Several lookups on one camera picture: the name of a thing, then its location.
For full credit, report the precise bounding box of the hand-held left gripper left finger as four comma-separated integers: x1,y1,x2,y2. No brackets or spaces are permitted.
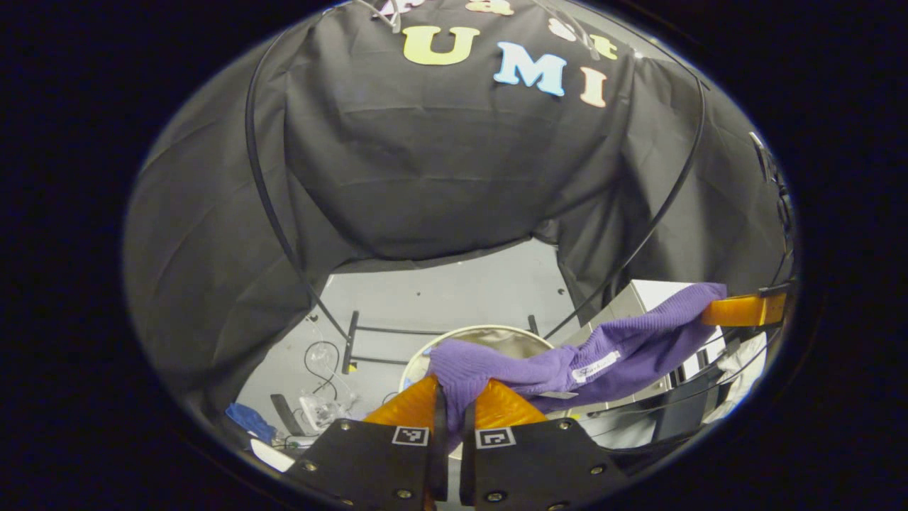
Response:
284,375,450,511

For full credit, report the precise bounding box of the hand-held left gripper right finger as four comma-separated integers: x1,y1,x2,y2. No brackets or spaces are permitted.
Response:
460,378,629,511

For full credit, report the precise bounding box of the purple knit jacket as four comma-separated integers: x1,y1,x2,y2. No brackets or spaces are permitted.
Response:
426,282,729,455

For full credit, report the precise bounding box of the round beige laundry hamper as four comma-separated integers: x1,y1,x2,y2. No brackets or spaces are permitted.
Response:
399,324,556,400

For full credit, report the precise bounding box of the black metal clothes rack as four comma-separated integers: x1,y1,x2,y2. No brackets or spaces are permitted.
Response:
245,0,710,375

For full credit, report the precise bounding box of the white cloth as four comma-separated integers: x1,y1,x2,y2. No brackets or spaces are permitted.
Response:
708,351,768,421

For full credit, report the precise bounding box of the white box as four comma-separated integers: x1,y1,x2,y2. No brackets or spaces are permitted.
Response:
553,279,719,449

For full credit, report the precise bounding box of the dark box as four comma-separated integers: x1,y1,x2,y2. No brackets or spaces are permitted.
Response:
651,369,726,442

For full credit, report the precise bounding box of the clear plastic bag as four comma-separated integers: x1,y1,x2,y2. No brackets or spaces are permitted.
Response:
298,392,353,431

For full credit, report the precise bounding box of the black flat bar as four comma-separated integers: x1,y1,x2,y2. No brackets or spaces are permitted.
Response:
270,393,306,438

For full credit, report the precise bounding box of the white paper sheet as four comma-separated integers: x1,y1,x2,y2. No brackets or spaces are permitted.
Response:
249,438,296,473

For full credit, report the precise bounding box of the blue cloth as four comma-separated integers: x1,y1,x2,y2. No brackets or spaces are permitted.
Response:
226,402,278,445

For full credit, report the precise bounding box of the black backdrop cloth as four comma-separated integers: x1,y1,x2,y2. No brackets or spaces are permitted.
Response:
124,0,795,427

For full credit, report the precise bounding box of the black floor cable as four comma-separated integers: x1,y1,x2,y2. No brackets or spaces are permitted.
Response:
304,340,343,400

